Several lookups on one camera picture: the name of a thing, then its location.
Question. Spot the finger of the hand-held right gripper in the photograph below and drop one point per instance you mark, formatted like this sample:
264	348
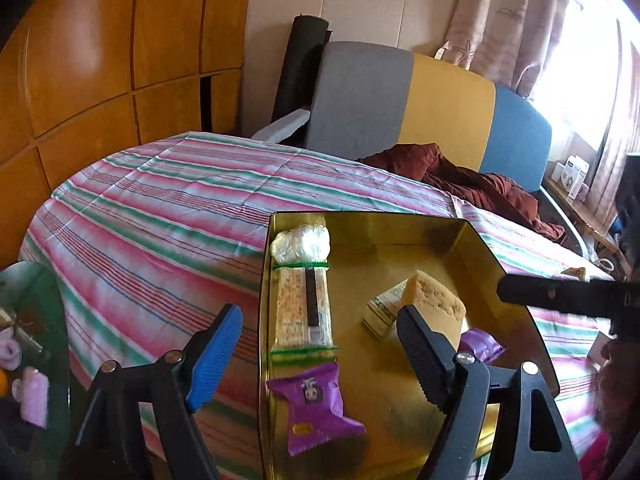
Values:
550	291

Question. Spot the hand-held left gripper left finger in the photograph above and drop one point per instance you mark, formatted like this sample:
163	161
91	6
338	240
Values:
215	360

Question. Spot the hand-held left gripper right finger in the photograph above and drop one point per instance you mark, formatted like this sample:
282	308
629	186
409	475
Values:
422	360

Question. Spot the yellow sponge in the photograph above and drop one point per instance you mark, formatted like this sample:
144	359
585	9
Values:
435	302

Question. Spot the small purple snack packet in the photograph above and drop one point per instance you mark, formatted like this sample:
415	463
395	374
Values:
480	345

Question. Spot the small white green box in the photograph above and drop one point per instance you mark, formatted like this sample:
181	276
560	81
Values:
382	312

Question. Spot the long cracker packet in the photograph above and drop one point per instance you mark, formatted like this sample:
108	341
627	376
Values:
295	310

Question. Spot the gold metal tin box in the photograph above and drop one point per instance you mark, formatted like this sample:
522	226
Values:
390	260

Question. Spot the clear plastic bag wad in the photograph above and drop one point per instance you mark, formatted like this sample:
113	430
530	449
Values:
300	245

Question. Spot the person's right hand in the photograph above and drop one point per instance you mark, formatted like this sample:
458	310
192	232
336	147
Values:
622	390

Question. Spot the tan triangular item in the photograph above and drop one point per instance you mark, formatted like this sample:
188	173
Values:
575	274

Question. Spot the small pink box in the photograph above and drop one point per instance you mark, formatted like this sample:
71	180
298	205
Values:
583	191

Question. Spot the wooden desk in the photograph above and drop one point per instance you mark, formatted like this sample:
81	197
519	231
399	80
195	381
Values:
575	215

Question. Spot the white carton boxes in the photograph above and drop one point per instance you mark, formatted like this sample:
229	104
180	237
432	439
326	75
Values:
570	175

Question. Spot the pink patterned curtain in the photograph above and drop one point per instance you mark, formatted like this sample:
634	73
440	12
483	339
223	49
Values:
620	110
500	20

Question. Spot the maroon quilted jacket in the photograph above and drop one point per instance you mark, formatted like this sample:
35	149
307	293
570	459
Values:
475	185

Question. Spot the bright window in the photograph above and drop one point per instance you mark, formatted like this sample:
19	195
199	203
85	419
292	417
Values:
575	60

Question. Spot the striped pink green cloth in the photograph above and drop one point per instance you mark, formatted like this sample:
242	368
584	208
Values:
150	220

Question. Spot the purple roll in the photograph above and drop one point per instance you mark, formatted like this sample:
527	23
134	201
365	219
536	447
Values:
34	395

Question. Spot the glass side table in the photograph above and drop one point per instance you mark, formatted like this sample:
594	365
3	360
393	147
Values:
35	300

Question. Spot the grey yellow blue armchair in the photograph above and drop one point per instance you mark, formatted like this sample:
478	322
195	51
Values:
450	110

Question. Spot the purple sock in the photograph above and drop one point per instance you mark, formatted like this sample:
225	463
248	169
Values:
10	355

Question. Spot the orange fruit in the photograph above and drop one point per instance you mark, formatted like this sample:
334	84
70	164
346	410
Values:
3	382

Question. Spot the black rolled mat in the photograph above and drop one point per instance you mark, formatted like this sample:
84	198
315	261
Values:
300	70

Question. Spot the wooden wardrobe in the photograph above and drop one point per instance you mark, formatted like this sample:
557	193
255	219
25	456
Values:
100	50

